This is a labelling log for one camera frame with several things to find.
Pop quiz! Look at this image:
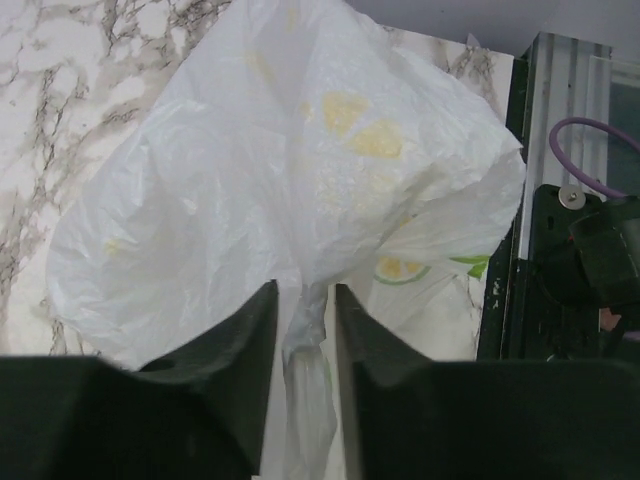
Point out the white lemon print plastic bag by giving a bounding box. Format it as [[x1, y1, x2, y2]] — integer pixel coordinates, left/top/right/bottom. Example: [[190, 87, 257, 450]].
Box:
[[46, 1, 525, 479]]

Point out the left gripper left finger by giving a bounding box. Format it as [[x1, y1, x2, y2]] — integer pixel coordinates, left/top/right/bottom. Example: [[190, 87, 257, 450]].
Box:
[[1, 282, 279, 479]]

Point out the black mounting rail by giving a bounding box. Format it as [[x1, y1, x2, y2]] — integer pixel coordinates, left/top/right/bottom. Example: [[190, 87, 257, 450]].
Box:
[[477, 33, 639, 361]]

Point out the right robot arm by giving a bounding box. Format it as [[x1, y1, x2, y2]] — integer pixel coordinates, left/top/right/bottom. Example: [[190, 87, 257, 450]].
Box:
[[529, 185, 639, 360]]

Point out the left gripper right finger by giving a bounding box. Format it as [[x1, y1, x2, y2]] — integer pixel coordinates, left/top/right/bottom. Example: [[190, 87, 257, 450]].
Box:
[[335, 285, 639, 479]]

